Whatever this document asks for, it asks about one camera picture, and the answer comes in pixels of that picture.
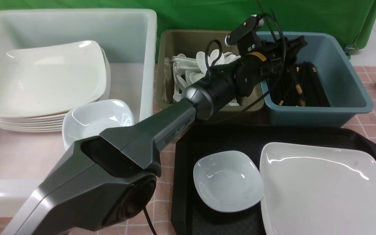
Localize stack of small white bowls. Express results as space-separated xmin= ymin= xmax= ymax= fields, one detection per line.
xmin=62 ymin=99 xmax=135 ymax=150

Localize black cable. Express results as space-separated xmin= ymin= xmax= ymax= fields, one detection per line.
xmin=142 ymin=0 xmax=290 ymax=235

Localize olive plastic bin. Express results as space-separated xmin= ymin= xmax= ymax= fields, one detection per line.
xmin=155 ymin=29 xmax=269 ymax=125

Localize large white square plate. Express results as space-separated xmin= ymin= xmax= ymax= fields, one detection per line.
xmin=260 ymin=142 xmax=376 ymax=235

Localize green backdrop cloth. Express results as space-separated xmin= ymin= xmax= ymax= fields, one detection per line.
xmin=0 ymin=0 xmax=376 ymax=49

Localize metal binder clip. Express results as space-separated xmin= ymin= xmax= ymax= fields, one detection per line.
xmin=343 ymin=43 xmax=359 ymax=56

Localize black chopsticks pile in bin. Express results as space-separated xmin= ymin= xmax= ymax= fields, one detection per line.
xmin=269 ymin=61 xmax=330 ymax=107

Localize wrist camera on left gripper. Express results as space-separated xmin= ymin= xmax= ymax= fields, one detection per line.
xmin=224 ymin=15 xmax=264 ymax=46

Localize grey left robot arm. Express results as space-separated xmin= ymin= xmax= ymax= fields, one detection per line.
xmin=2 ymin=35 xmax=307 ymax=235

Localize large white plastic tub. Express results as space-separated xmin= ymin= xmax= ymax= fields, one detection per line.
xmin=0 ymin=8 xmax=157 ymax=218

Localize teal plastic bin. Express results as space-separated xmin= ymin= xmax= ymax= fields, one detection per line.
xmin=264 ymin=32 xmax=374 ymax=127

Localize pink checkered tablecloth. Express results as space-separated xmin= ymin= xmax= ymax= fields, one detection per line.
xmin=0 ymin=66 xmax=376 ymax=235

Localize white spoons pile in bin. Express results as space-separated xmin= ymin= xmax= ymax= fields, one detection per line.
xmin=171 ymin=49 xmax=240 ymax=102

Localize small white square bowl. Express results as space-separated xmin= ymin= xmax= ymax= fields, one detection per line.
xmin=193 ymin=150 xmax=264 ymax=213

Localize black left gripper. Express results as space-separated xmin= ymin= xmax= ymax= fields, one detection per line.
xmin=235 ymin=35 xmax=307 ymax=97

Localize black plastic serving tray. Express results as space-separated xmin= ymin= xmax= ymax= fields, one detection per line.
xmin=171 ymin=125 xmax=376 ymax=235

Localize stack of white square plates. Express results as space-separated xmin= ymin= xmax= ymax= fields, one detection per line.
xmin=0 ymin=40 xmax=111 ymax=132

